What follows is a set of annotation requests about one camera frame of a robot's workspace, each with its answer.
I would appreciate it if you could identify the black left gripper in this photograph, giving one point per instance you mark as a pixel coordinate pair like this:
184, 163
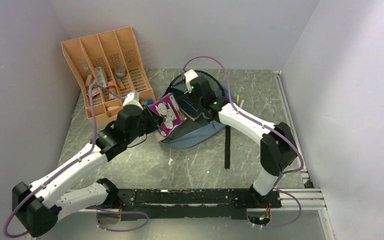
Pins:
154, 121

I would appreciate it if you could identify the dark blue hardcover book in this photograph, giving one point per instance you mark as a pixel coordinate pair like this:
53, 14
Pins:
188, 108

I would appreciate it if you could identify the white marker blue cap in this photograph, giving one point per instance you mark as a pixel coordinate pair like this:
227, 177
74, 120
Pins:
242, 103

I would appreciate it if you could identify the purple picture book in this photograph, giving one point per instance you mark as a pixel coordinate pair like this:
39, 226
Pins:
168, 108

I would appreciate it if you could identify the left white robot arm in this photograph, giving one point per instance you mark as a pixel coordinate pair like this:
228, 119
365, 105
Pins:
41, 204

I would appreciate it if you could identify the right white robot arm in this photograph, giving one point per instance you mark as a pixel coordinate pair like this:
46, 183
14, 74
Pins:
277, 146

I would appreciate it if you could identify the pink capped glue bottle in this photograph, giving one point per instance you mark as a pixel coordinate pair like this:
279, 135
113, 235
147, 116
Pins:
111, 86

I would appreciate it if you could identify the red white small box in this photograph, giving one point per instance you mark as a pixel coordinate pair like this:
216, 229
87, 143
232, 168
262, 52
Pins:
95, 93

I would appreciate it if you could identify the grey round jar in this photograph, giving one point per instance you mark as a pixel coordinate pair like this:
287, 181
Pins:
120, 71

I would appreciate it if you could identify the tall white carton box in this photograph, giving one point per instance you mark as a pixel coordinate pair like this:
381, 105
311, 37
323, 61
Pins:
101, 77

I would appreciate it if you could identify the peach plastic file organizer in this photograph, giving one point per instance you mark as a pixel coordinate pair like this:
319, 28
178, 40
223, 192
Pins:
107, 50

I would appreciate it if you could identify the black mounting base rail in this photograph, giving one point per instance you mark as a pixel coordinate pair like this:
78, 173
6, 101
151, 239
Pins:
190, 203

